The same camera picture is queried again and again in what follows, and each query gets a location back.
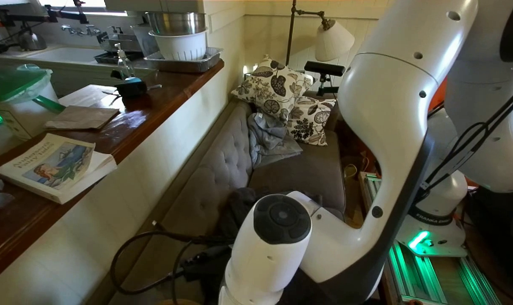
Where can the stainless steel pot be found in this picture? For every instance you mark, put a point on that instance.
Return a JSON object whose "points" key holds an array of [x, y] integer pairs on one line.
{"points": [[177, 23]]}

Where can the clear container green lid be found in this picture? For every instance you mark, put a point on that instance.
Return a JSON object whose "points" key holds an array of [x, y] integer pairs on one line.
{"points": [[13, 85]]}

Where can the large floral pillow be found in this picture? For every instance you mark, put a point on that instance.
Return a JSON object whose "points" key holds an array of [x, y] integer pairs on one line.
{"points": [[274, 87]]}

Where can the black camera on tripod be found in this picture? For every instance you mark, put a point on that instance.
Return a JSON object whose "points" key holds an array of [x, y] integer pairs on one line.
{"points": [[324, 68]]}

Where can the open illustrated book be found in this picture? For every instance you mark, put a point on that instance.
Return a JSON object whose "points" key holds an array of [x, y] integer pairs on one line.
{"points": [[53, 167]]}

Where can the brown wooden counter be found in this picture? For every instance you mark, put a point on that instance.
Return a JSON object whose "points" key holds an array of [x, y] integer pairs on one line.
{"points": [[138, 121]]}

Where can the tufted fabric sofa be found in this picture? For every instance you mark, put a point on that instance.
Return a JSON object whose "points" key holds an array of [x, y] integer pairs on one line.
{"points": [[301, 175]]}

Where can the metal baking tray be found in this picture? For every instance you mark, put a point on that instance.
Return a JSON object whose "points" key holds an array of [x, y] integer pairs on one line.
{"points": [[206, 62]]}

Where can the floor lamp white shade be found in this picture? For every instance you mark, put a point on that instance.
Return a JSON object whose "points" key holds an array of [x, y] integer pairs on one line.
{"points": [[334, 43]]}

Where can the grey blue crumpled cloth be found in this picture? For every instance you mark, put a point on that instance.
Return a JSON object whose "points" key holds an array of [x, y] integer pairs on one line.
{"points": [[270, 138]]}

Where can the small floral pillow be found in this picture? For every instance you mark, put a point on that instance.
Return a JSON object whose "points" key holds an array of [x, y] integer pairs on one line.
{"points": [[312, 121]]}

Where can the black cup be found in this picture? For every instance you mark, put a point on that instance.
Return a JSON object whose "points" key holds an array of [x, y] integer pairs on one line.
{"points": [[133, 96]]}

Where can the white ribbed bowl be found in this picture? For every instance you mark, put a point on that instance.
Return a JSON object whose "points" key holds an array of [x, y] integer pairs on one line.
{"points": [[180, 45]]}

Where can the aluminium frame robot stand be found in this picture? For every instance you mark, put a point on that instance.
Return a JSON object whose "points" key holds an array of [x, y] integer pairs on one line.
{"points": [[431, 277]]}

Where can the brown flat notebook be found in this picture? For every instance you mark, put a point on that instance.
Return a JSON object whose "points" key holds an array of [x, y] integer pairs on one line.
{"points": [[81, 118]]}

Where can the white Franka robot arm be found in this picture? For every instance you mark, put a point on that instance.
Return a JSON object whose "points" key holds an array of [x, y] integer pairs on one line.
{"points": [[392, 113]]}

